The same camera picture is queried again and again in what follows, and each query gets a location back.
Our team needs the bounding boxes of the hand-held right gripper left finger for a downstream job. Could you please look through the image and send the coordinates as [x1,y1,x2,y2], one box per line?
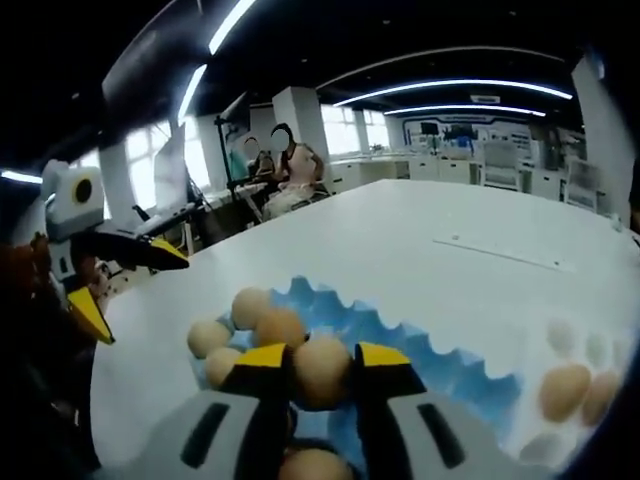
[144,342,294,480]

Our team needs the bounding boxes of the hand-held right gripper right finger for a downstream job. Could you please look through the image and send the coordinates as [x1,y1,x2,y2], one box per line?
[352,341,506,480]

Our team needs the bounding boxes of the blue egg tray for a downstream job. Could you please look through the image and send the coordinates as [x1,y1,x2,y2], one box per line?
[199,273,524,480]

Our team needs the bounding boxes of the single brown egg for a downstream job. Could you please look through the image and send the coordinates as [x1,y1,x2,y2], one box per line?
[278,446,354,480]
[291,337,354,412]

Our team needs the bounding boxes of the white foam egg holder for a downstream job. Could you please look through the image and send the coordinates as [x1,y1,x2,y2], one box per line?
[517,317,634,464]

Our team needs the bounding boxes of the person's left hand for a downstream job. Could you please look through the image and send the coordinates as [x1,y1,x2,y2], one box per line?
[0,234,54,306]

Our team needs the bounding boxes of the person's dark clothing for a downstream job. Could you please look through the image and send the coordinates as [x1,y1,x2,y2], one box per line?
[0,279,96,471]

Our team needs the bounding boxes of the white computer monitor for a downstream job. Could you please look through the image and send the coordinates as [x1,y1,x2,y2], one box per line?
[152,122,194,211]

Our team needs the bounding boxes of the black pole stand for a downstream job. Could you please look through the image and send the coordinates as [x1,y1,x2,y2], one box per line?
[214,114,269,221]

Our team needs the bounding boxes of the short ceiling light strip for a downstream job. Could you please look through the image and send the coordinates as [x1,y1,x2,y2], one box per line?
[177,63,209,121]

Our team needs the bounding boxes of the white table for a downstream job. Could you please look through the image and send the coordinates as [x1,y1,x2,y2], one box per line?
[89,177,640,480]

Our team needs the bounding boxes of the white low cabinets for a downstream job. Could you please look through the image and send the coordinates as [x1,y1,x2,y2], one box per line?
[329,152,484,194]

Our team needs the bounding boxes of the long ceiling light strip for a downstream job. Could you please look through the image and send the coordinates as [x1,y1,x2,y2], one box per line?
[332,77,574,108]
[382,103,547,119]
[207,0,261,56]

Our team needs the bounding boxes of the white office chair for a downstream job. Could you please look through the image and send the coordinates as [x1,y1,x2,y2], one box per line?
[567,159,601,211]
[482,139,524,191]

